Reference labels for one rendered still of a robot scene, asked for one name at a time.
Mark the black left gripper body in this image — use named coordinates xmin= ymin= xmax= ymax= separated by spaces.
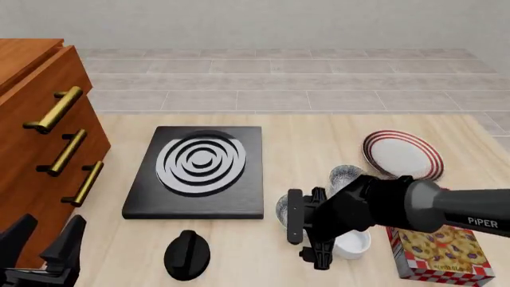
xmin=0 ymin=256 xmax=80 ymax=287

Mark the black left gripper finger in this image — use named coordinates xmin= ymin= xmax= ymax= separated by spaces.
xmin=0 ymin=213 xmax=39 ymax=269
xmin=38 ymin=214 xmax=88 ymax=272

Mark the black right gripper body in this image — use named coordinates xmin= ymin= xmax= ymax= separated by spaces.
xmin=298 ymin=187 xmax=338 ymax=272

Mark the black patterned bowl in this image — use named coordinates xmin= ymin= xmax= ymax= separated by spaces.
xmin=326 ymin=163 xmax=366 ymax=196
xmin=274 ymin=193 xmax=292 ymax=230

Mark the flat black stove plate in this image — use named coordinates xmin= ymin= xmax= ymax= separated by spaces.
xmin=121 ymin=125 xmax=266 ymax=221

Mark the white plate with red rings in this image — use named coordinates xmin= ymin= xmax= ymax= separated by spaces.
xmin=361 ymin=129 xmax=445 ymax=182

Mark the small white ramekin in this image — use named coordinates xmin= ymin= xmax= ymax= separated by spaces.
xmin=331 ymin=229 xmax=372 ymax=261

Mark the printed cookie box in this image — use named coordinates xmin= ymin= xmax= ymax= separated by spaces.
xmin=385 ymin=224 xmax=497 ymax=282

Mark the round black stove knob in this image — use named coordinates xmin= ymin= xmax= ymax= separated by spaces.
xmin=163 ymin=229 xmax=212 ymax=282

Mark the wooden cabinet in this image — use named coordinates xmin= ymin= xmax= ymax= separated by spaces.
xmin=0 ymin=37 xmax=112 ymax=270

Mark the brass drawer handle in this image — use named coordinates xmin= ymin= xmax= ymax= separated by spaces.
xmin=60 ymin=160 xmax=105 ymax=207
xmin=22 ymin=85 xmax=85 ymax=135
xmin=36 ymin=128 xmax=88 ymax=178

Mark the wooden drawer with brass handle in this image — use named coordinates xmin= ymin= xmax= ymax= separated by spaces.
xmin=11 ymin=118 xmax=112 ymax=270
xmin=0 ymin=44 xmax=95 ymax=187
xmin=0 ymin=88 xmax=104 ymax=234

